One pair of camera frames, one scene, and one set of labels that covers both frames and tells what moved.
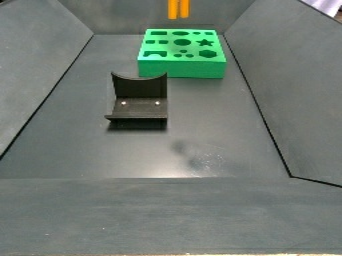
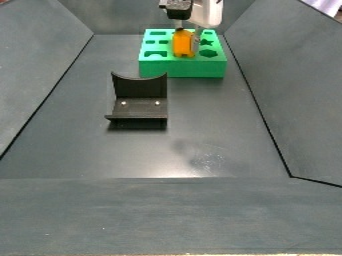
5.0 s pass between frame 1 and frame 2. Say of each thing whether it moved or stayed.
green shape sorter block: stayed
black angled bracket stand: stayed
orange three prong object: moved
